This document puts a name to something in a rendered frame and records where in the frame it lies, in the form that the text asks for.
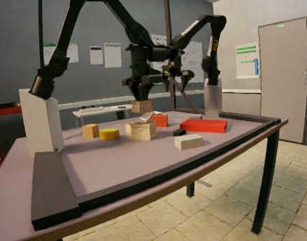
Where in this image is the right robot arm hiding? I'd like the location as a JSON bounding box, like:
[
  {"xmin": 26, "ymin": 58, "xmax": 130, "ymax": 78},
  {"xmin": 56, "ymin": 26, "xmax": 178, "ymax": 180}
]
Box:
[{"xmin": 28, "ymin": 0, "xmax": 167, "ymax": 100}]

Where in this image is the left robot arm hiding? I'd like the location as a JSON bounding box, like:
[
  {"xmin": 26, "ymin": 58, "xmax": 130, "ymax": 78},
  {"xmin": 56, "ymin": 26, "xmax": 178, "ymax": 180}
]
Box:
[{"xmin": 162, "ymin": 15, "xmax": 226, "ymax": 86}]

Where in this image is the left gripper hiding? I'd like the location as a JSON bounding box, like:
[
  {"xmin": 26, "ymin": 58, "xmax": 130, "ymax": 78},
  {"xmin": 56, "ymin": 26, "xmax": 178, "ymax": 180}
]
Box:
[{"xmin": 161, "ymin": 60, "xmax": 195, "ymax": 93}]

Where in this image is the white rectangular block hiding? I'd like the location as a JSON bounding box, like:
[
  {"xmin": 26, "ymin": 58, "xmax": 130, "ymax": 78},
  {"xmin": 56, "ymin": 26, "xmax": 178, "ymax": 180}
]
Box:
[{"xmin": 174, "ymin": 134, "xmax": 203, "ymax": 150}]

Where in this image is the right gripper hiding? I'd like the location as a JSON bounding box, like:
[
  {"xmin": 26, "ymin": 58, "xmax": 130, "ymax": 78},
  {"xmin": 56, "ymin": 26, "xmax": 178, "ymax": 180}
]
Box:
[{"xmin": 122, "ymin": 61, "xmax": 163, "ymax": 101}]

